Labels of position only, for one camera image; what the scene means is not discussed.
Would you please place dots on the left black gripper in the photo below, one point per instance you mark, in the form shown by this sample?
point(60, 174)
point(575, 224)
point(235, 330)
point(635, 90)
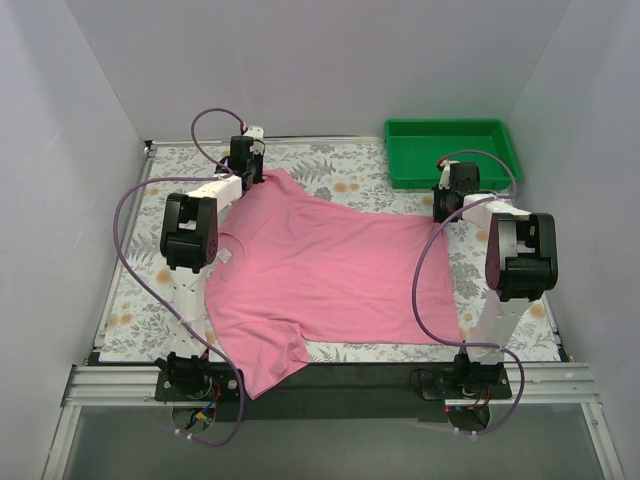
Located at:
point(255, 177)

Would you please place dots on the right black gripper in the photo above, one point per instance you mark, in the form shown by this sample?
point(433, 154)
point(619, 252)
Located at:
point(442, 212)

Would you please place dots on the pink t shirt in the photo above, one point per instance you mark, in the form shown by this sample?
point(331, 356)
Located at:
point(296, 268)

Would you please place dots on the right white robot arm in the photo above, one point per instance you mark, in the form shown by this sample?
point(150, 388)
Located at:
point(520, 265)

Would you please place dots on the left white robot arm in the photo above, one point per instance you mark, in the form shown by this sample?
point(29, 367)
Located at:
point(189, 243)

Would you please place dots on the green plastic bin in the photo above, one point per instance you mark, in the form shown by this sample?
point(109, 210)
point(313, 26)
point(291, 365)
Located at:
point(414, 146)

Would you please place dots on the floral patterned table mat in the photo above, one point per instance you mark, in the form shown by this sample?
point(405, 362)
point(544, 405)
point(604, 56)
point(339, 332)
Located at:
point(351, 172)

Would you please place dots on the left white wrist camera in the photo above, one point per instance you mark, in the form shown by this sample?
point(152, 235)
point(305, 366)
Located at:
point(256, 133)

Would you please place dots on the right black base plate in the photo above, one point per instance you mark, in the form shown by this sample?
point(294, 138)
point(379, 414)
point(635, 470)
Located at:
point(440, 384)

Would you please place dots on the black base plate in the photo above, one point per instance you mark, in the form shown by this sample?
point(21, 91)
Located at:
point(440, 384)
point(215, 379)

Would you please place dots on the aluminium frame rail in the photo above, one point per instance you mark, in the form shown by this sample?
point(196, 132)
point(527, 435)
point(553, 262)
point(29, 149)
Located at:
point(126, 385)

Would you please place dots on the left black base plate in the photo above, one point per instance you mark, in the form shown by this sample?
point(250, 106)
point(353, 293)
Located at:
point(215, 379)

